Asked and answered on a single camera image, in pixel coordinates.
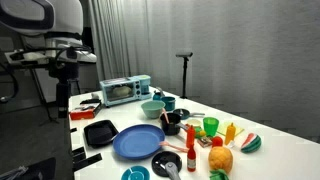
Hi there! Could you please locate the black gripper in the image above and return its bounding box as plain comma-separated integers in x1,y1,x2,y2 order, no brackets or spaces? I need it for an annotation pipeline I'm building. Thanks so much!
49,61,80,119

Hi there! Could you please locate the pink plastic spoon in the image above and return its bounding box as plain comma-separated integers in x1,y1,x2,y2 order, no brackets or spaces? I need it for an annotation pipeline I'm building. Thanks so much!
161,107,170,124

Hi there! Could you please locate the red cardboard box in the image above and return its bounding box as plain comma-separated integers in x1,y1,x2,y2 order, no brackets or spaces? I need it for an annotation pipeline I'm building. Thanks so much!
69,102,103,121

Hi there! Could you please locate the flat black device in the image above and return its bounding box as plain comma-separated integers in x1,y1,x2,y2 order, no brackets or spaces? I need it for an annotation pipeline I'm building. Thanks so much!
79,98,102,105

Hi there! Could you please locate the black rectangular tray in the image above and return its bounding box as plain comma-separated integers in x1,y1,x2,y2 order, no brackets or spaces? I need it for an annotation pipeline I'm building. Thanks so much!
83,119,120,148

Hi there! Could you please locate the black table clamp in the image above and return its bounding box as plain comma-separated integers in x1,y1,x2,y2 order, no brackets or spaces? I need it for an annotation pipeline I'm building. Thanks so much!
71,146,87,164
73,153,103,173

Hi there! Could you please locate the light blue toaster oven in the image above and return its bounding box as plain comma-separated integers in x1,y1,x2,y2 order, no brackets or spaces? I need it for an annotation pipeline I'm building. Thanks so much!
99,74,153,108

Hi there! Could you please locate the large blue plate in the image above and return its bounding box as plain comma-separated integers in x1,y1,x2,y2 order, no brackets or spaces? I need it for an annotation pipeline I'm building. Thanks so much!
112,124,166,160

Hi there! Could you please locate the mint green bowl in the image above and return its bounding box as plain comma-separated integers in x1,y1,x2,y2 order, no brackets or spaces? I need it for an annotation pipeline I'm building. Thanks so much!
140,100,166,120

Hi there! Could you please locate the teal toy kettle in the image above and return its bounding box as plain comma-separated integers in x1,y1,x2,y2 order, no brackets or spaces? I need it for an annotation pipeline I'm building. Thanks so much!
152,87,166,101

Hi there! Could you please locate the small teal plate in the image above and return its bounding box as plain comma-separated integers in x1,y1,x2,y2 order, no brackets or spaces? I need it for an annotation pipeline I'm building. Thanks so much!
120,165,151,180

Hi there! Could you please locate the teal plastic cup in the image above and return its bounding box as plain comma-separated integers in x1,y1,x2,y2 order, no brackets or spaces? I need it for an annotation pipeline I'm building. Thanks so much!
161,96,177,112

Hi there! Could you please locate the orange ketchup bottle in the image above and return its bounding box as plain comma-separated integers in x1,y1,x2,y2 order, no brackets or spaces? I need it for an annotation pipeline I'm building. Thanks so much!
185,124,197,149

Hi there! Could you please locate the cream small bowl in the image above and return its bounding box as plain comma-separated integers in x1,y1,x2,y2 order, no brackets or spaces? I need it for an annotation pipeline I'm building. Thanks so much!
186,118,203,128

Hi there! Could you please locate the small red sauce bottle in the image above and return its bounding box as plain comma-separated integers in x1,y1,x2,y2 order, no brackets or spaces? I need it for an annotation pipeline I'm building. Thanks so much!
186,143,197,173

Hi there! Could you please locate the small printed carton box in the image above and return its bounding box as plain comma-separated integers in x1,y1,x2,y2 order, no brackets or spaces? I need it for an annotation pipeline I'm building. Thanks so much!
196,135,213,148

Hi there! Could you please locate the green translucent cup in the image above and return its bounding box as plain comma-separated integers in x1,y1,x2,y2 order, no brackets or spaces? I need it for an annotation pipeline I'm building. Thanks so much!
202,116,220,138

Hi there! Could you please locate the plush toy pineapple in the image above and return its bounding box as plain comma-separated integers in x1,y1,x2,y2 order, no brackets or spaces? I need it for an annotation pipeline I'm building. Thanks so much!
208,146,234,180

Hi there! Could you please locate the yellow mustard bottle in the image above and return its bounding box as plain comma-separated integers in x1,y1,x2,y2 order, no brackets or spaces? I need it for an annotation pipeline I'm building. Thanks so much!
224,122,237,146

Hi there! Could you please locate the pale yellow-green napkin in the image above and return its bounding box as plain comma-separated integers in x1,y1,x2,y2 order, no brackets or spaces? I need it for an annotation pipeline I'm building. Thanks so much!
216,120,245,138

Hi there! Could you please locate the toy watermelon slice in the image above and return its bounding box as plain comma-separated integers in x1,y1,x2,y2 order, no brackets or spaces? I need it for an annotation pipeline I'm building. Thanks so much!
240,132,263,154

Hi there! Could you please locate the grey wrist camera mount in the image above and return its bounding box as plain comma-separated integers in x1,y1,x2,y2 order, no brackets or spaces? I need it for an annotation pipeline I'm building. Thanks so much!
4,49,51,68

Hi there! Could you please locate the black pot grey handle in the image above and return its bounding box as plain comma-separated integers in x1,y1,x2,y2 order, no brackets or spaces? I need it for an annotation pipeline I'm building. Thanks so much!
160,112,190,136

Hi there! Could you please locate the black frying pan grey handle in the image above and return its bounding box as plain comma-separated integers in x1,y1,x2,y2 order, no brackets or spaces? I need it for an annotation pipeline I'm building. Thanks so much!
151,150,183,180

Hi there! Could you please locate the black camera on stand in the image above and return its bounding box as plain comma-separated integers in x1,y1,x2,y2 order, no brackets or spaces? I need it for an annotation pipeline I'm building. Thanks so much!
175,51,194,100

